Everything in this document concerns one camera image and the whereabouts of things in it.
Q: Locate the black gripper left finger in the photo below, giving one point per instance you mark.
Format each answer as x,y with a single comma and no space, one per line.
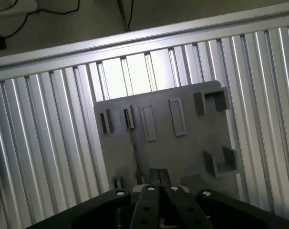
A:
144,210

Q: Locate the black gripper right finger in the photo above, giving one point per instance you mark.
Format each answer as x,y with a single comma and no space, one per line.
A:
182,210

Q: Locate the dark RAM stick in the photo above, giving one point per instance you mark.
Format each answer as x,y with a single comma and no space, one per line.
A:
134,152

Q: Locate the grey parts rack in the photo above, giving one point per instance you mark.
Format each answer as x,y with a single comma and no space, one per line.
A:
178,148

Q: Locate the aluminium table frame rail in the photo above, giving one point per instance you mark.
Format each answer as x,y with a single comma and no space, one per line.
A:
144,40

